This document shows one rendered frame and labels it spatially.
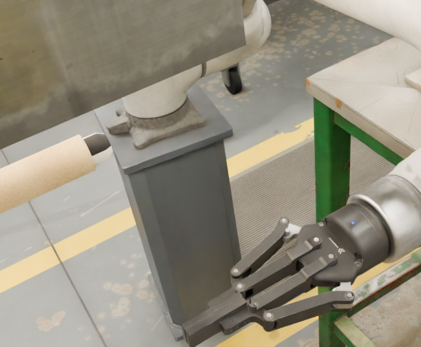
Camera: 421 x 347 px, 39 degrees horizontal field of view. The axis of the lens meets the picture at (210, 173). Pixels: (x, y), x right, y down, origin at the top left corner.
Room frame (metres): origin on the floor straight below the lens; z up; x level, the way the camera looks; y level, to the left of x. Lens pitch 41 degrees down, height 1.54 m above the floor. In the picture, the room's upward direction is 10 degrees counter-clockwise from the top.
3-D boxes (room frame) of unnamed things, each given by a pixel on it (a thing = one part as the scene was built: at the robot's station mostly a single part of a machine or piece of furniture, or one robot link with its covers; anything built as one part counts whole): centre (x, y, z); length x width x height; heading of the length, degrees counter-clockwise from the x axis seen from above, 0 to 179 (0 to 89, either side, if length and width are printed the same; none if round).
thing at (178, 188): (1.21, 0.10, 0.35); 0.28 x 0.28 x 0.70; 16
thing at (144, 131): (1.20, 0.12, 0.73); 0.22 x 0.18 x 0.06; 106
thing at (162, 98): (1.21, 0.09, 0.87); 0.18 x 0.16 x 0.22; 115
